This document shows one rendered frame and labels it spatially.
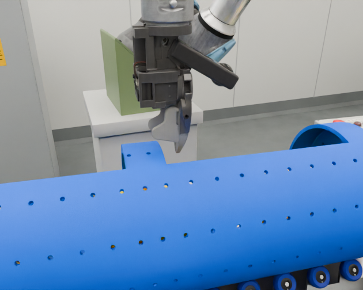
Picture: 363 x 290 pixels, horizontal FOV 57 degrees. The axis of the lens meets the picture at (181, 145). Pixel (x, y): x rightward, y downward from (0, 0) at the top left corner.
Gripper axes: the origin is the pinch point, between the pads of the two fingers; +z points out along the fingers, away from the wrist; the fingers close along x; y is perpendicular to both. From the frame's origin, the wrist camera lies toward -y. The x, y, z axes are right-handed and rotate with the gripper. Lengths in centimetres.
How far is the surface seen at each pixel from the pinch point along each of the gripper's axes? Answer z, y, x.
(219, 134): 124, -105, -256
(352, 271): 27.3, -33.1, 10.9
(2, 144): 63, 74, -148
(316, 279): 27.1, -24.8, 10.9
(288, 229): 10.3, -14.5, 13.6
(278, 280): 26.2, -16.8, 10.2
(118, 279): 13.8, 12.9, 14.1
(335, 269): 30.9, -33.0, 6.7
